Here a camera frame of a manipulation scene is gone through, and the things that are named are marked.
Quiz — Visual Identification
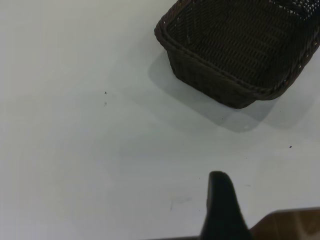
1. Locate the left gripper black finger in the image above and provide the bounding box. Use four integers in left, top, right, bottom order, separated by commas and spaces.
200, 170, 254, 240

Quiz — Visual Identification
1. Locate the dark brown wicker basket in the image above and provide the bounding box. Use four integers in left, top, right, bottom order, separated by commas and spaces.
153, 0, 320, 110

